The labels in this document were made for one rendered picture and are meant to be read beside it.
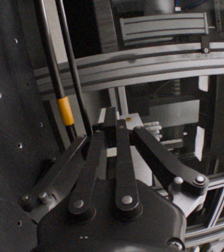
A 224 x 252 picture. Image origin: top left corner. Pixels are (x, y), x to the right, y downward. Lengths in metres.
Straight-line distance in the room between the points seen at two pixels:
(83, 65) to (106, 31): 0.10
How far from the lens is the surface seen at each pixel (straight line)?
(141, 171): 0.26
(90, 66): 0.41
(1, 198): 0.30
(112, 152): 0.22
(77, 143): 0.16
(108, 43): 0.40
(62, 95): 0.21
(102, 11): 0.41
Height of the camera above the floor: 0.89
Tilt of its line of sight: 5 degrees down
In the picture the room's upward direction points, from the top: 81 degrees clockwise
